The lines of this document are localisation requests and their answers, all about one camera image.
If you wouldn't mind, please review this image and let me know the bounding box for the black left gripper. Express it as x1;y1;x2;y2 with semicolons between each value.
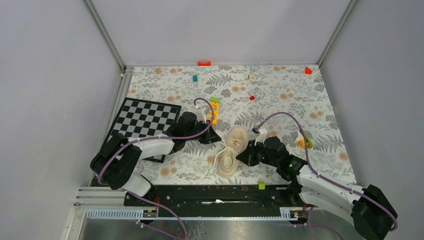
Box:
184;119;221;144

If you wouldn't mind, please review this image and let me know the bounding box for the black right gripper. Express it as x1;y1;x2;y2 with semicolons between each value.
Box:
236;139;280;168

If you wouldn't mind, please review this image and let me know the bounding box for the beige sneaker with laces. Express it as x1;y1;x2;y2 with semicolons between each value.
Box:
210;126;249;179

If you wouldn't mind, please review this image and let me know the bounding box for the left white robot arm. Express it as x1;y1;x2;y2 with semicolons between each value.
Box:
90;111;222;206

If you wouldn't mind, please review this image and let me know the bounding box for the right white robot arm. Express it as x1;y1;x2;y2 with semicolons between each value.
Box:
236;136;398;240

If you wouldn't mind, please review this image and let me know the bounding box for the lime green cube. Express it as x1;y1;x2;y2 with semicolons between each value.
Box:
257;181;266;190

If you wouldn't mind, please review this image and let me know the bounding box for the black white checkerboard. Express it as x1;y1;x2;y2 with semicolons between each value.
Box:
103;97;182;146

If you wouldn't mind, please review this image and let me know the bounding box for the floral patterned table mat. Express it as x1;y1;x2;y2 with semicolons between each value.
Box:
127;65;356;185

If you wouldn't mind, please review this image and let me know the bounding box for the orange arch block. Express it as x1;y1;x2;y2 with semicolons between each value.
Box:
197;61;212;67

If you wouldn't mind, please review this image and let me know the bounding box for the red wedge block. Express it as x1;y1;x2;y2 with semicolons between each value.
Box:
304;67;313;75

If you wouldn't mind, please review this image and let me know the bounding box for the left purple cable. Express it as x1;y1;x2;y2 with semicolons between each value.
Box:
96;97;216;240

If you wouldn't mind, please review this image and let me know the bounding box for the purple cable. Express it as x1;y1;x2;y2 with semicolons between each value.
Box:
96;97;216;240
253;111;399;232

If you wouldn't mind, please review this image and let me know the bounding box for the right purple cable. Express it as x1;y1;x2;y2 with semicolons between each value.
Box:
253;111;399;232

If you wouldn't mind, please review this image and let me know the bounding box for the yellow triangular toy frame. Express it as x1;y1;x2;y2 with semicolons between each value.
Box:
206;101;220;126

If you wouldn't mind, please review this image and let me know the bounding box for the green block on frame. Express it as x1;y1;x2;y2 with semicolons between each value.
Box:
210;97;221;104

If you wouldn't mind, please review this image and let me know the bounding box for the white slotted cable duct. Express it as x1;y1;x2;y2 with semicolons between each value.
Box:
85;206;298;221

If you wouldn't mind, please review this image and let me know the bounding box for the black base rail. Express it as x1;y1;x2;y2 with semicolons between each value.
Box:
123;184;312;218

